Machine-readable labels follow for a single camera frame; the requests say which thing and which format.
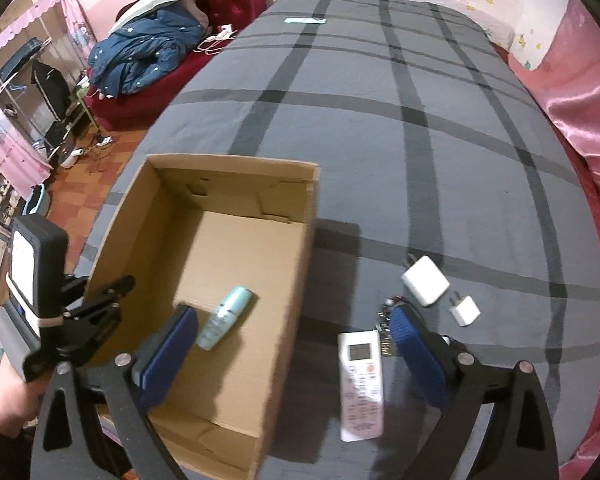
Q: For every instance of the pink printed curtain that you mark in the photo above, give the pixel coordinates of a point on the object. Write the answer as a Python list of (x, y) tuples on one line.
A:
[(75, 20), (10, 150)]

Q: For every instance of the black hanging garment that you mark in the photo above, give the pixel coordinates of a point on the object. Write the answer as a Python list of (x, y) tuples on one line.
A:
[(52, 87)]

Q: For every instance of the teal plastic bottle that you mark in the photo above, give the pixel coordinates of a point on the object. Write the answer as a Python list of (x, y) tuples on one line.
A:
[(222, 317)]

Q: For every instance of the white remote on far bed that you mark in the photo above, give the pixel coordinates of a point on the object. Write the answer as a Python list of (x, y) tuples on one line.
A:
[(305, 20)]

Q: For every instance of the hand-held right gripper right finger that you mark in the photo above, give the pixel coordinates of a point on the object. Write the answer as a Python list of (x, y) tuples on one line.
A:
[(415, 360)]

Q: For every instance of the white remote control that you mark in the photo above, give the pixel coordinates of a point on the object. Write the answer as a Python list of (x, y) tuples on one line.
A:
[(360, 390)]

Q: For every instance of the pink satin cloth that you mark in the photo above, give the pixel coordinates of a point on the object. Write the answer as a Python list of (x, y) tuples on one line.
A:
[(580, 110)]

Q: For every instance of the metal clothes rack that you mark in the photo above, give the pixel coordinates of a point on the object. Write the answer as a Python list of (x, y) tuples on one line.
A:
[(10, 85)]

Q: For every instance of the white floor power strip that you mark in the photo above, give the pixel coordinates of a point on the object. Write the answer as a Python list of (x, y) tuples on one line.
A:
[(105, 138)]

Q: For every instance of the small white charger plug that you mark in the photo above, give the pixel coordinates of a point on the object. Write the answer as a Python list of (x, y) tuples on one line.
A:
[(466, 312)]

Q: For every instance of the cardboard box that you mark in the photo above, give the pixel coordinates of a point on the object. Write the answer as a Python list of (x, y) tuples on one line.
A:
[(230, 270)]

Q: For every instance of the white pillow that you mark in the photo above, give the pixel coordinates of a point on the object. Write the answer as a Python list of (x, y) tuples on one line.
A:
[(150, 2)]

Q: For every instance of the large white charger plug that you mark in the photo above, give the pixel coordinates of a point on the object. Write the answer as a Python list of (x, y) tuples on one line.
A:
[(425, 280)]

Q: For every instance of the blue star-print jacket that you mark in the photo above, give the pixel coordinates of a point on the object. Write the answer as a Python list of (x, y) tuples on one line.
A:
[(140, 55)]

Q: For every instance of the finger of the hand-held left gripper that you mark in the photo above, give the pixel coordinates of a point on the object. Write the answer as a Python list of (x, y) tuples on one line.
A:
[(100, 292), (90, 335)]

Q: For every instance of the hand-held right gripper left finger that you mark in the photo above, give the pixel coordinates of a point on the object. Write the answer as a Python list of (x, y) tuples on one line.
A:
[(170, 355)]

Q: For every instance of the grey plaid blanket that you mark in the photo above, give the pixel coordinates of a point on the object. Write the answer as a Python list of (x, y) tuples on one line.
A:
[(380, 135)]

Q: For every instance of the blue plastic basin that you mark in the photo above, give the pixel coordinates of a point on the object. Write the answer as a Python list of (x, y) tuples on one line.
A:
[(36, 200)]

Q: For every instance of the person's left hand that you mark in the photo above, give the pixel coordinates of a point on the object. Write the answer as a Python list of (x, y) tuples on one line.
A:
[(5, 400)]

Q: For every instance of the brown garment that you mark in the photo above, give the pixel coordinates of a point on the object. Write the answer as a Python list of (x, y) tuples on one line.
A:
[(197, 12)]

